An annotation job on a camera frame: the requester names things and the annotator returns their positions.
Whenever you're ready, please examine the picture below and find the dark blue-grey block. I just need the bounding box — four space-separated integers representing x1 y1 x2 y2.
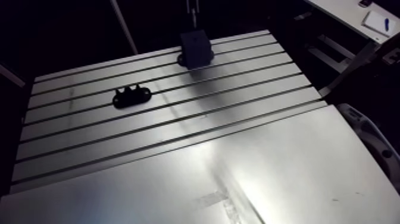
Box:
176 29 215 70

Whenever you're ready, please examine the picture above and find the black oval holder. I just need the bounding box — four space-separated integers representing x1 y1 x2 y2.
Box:
112 85 152 109

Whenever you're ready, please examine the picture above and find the white desk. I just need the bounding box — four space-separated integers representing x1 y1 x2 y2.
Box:
304 0 400 45

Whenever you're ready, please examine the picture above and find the white notepad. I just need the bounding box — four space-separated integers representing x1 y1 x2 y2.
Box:
361 11 396 38

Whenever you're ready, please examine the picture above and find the grey slanted post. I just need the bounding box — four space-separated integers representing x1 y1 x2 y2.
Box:
110 0 139 55

